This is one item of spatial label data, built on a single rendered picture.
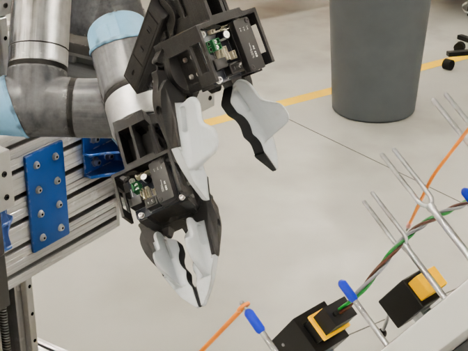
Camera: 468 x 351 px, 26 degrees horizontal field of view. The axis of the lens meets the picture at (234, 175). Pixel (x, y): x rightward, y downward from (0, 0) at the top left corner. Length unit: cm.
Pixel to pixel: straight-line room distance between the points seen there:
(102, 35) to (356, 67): 336
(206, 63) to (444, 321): 45
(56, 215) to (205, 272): 73
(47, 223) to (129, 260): 170
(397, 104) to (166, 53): 368
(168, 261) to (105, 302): 215
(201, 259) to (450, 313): 58
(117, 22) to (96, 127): 15
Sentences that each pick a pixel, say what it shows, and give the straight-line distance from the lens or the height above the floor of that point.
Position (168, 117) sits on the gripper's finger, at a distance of 92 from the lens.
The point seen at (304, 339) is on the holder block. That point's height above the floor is 116.
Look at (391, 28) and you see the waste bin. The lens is 441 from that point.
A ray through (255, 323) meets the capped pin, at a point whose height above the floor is 125.
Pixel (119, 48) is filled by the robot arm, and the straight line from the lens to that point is 116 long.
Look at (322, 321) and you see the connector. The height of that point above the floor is 118.
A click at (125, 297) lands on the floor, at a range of 323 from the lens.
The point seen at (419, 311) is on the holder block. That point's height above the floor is 98.
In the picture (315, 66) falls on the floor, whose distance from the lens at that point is 531.
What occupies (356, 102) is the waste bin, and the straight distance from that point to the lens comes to 455.
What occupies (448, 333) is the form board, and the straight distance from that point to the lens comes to 50.
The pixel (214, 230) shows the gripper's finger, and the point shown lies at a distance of 108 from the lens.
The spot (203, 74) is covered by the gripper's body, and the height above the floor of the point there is 139.
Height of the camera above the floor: 168
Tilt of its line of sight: 25 degrees down
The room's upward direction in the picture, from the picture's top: straight up
